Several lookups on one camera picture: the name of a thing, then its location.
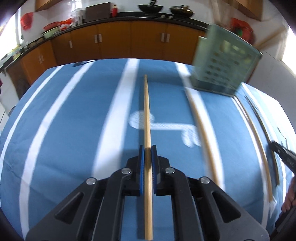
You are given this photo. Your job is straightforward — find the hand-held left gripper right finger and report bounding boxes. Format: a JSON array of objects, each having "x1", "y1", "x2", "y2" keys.
[{"x1": 150, "y1": 144, "x2": 271, "y2": 241}]

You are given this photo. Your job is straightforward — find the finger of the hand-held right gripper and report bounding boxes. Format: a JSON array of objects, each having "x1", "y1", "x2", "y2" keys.
[{"x1": 269, "y1": 140, "x2": 296, "y2": 175}]

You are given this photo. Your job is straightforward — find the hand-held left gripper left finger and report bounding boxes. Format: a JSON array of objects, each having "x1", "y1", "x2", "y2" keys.
[{"x1": 25, "y1": 145, "x2": 145, "y2": 241}]

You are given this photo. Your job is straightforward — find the green perforated utensil holder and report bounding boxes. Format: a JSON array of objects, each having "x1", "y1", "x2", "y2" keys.
[{"x1": 190, "y1": 24, "x2": 264, "y2": 97}]

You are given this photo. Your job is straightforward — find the person's right hand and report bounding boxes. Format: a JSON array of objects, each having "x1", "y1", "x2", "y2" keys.
[{"x1": 282, "y1": 177, "x2": 296, "y2": 213}]

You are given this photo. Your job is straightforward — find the wooden lower cabinets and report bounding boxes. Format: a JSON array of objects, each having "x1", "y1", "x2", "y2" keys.
[{"x1": 7, "y1": 20, "x2": 208, "y2": 93}]

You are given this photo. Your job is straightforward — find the red bag over bottles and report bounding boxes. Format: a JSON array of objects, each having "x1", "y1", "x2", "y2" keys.
[{"x1": 230, "y1": 17, "x2": 254, "y2": 42}]

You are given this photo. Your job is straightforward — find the black kitchen countertop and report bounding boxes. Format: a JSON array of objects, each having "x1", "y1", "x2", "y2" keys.
[{"x1": 0, "y1": 13, "x2": 208, "y2": 70}]

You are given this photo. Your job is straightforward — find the black gas stove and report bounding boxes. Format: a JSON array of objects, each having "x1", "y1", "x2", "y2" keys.
[{"x1": 136, "y1": 13, "x2": 186, "y2": 19}]

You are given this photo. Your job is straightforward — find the dark pot with lid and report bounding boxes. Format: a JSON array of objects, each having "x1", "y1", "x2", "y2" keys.
[{"x1": 169, "y1": 5, "x2": 195, "y2": 18}]

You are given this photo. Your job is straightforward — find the black wok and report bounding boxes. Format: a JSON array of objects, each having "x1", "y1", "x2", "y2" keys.
[{"x1": 138, "y1": 1, "x2": 164, "y2": 15}]

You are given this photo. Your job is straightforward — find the dark cutting board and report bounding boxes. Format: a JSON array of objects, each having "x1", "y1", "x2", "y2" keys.
[{"x1": 85, "y1": 2, "x2": 113, "y2": 22}]

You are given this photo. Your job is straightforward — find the green basin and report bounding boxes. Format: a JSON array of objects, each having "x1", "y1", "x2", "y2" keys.
[{"x1": 42, "y1": 27, "x2": 61, "y2": 39}]

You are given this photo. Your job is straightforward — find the red white plastic bag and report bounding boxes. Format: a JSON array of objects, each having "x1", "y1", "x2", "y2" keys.
[{"x1": 59, "y1": 19, "x2": 77, "y2": 27}]

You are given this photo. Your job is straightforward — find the hanging red plastic bag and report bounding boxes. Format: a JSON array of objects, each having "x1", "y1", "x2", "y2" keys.
[{"x1": 21, "y1": 12, "x2": 35, "y2": 31}]

